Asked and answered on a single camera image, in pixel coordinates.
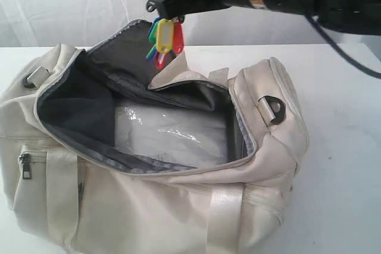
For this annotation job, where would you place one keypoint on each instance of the cream fabric duffel bag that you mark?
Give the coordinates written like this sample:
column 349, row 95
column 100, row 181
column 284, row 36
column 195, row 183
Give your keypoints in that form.
column 67, row 183

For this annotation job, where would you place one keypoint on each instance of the white backdrop curtain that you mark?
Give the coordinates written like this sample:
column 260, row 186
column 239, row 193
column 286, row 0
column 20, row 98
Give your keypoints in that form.
column 87, row 22

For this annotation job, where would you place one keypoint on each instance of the colourful key tag bunch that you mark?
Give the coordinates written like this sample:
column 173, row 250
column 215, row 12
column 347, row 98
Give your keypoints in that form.
column 166, row 37

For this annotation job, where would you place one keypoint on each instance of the clear plastic wrapped package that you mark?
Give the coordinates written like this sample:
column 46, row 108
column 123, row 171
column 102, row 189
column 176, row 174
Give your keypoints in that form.
column 181, row 136

